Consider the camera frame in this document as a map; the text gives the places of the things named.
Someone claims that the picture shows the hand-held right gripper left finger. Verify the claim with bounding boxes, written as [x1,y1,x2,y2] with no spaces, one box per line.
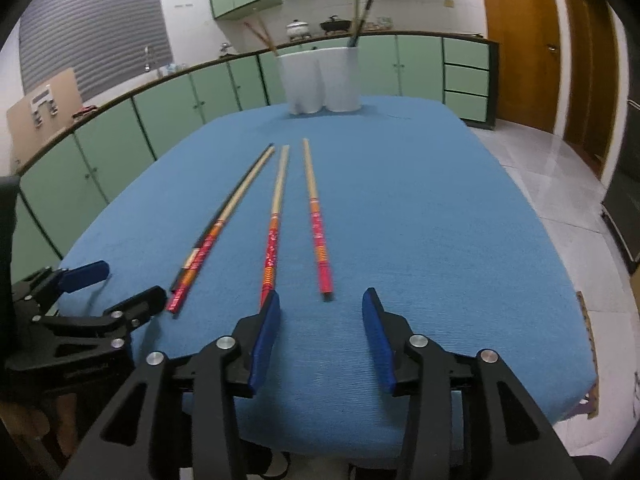
[60,290,282,480]

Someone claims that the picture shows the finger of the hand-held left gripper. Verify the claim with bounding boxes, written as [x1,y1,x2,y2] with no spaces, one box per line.
[37,285,168,352]
[12,260,111,307]

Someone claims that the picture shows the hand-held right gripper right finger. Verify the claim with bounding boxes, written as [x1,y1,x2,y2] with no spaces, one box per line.
[361,287,583,480]

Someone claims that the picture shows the red patterned wooden chopstick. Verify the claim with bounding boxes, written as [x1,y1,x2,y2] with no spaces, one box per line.
[167,146,277,315]
[259,144,291,311]
[301,138,335,303]

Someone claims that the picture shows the white twin utensil holder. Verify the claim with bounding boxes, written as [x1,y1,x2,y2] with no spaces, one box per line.
[276,46,362,115]

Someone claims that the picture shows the blue tablecloth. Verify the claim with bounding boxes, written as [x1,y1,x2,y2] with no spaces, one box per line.
[59,96,598,456]

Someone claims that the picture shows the brown board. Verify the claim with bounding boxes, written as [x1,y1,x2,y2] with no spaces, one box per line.
[6,68,83,161]

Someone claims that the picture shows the green base cabinets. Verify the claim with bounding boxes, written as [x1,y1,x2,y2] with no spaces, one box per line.
[10,30,501,281]

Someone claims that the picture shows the floral patterned cloth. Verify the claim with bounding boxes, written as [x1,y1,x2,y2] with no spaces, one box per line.
[575,290,601,418]

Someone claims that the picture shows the grey window blind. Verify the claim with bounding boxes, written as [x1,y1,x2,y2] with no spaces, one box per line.
[19,0,173,103]

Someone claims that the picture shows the black glass-door cabinet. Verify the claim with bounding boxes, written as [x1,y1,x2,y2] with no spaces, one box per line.
[600,100,640,273]

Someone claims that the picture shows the black cooking pot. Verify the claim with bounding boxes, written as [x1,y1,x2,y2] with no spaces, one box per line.
[320,16,352,36]

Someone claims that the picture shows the wooden door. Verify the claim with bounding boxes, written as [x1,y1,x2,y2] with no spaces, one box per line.
[475,0,561,133]

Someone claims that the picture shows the white metal bracket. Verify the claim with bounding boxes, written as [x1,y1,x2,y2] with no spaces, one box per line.
[31,89,58,128]

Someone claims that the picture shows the wooden doorway frame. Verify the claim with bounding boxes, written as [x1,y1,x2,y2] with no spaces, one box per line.
[559,0,621,178]

